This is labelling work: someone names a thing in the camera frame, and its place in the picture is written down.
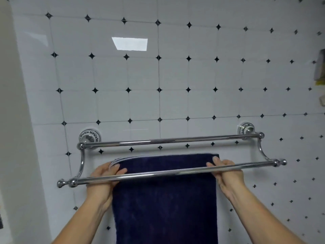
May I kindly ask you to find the person's left forearm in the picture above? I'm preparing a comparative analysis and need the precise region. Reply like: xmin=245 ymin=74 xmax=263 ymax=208
xmin=51 ymin=199 xmax=113 ymax=244

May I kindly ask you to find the pale wall-mounted holder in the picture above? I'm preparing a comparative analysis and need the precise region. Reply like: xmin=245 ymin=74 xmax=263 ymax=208
xmin=313 ymin=49 xmax=325 ymax=85

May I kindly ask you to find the person's right hand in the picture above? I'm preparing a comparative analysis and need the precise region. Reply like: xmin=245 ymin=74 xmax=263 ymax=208
xmin=206 ymin=156 xmax=246 ymax=201

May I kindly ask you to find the person's left hand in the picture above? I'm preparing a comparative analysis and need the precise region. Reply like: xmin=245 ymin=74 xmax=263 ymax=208
xmin=86 ymin=161 xmax=128 ymax=213

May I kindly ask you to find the navy blue towel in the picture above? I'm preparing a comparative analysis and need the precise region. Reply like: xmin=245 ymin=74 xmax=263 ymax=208
xmin=110 ymin=154 xmax=220 ymax=244

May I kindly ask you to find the person's right forearm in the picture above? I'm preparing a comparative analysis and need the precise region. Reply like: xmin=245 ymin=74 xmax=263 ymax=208
xmin=223 ymin=189 xmax=314 ymax=244

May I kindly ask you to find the chrome double towel rack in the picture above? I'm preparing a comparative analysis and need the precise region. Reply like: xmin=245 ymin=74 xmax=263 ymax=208
xmin=57 ymin=122 xmax=287 ymax=188

